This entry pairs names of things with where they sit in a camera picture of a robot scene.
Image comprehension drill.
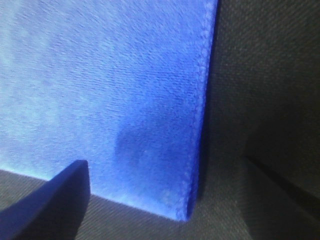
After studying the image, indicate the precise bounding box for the black table cloth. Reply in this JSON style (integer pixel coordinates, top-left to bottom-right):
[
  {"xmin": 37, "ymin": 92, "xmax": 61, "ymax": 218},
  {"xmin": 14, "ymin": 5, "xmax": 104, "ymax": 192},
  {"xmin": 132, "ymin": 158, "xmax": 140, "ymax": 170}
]
[{"xmin": 0, "ymin": 0, "xmax": 320, "ymax": 240}]

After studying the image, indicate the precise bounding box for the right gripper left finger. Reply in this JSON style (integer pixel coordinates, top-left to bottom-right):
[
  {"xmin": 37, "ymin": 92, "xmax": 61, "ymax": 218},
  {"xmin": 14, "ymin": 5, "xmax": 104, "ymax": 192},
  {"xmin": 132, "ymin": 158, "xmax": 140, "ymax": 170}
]
[{"xmin": 0, "ymin": 160, "xmax": 90, "ymax": 240}]

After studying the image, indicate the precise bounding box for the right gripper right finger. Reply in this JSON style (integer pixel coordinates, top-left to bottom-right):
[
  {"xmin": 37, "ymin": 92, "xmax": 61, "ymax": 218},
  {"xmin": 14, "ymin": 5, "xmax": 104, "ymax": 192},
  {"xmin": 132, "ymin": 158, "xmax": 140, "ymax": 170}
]
[{"xmin": 237, "ymin": 157, "xmax": 320, "ymax": 240}]

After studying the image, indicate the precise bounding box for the blue microfiber towel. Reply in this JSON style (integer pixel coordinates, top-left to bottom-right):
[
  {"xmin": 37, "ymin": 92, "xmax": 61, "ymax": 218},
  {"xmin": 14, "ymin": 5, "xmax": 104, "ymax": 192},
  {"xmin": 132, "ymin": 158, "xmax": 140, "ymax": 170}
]
[{"xmin": 0, "ymin": 0, "xmax": 218, "ymax": 222}]

